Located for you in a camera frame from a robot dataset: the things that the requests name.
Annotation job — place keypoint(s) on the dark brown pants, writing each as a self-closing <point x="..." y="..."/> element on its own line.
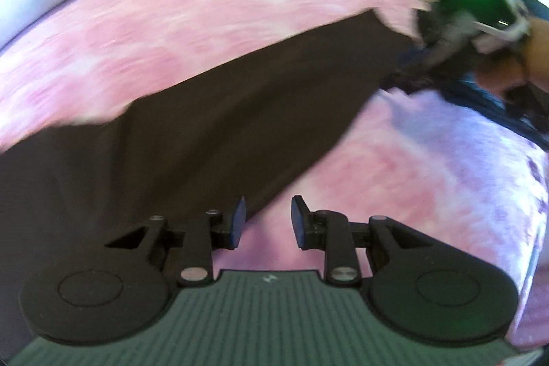
<point x="193" y="126"/>

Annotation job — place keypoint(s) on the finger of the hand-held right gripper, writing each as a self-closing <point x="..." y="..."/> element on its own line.
<point x="448" y="35"/>
<point x="424" y="68"/>

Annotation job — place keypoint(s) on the pink floral blanket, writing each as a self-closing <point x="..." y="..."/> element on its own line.
<point x="171" y="27"/>

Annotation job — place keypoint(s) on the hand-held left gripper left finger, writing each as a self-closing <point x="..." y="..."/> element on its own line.
<point x="238" y="222"/>

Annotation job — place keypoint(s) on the person's right forearm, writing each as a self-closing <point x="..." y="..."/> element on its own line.
<point x="538" y="48"/>

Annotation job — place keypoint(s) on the person's right hand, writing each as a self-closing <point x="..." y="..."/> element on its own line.
<point x="502" y="70"/>

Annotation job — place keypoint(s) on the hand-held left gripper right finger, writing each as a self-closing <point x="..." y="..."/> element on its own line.
<point x="298" y="222"/>

